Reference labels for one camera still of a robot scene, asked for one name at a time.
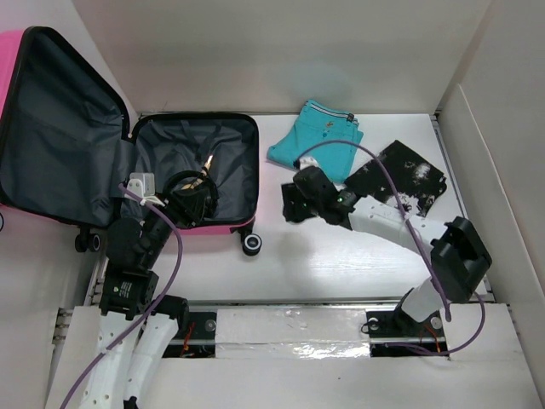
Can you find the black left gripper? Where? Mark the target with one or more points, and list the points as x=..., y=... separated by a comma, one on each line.
x=181, y=219

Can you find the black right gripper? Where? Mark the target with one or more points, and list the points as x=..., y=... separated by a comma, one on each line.
x=292, y=193

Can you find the black headphones with cable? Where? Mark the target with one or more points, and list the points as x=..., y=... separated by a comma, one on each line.
x=191, y=196

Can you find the turquoise shorts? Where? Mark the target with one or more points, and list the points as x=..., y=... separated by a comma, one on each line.
x=320, y=132

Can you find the pink hard-shell suitcase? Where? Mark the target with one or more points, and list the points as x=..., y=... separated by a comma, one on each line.
x=67, y=142

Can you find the black white tie-dye shirt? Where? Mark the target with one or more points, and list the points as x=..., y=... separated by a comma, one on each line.
x=418, y=182

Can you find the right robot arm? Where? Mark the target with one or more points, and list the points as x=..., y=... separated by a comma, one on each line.
x=454, y=250

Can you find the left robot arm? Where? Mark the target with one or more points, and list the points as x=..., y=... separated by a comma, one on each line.
x=136, y=326

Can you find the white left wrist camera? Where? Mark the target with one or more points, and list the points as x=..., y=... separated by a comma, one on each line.
x=140, y=188

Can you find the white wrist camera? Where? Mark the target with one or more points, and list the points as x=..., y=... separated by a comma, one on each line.
x=305, y=162
x=140, y=188

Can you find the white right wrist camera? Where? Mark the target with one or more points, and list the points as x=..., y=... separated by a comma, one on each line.
x=305, y=162

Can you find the white foam block rail cover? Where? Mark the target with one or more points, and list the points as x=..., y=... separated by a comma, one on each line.
x=304, y=333

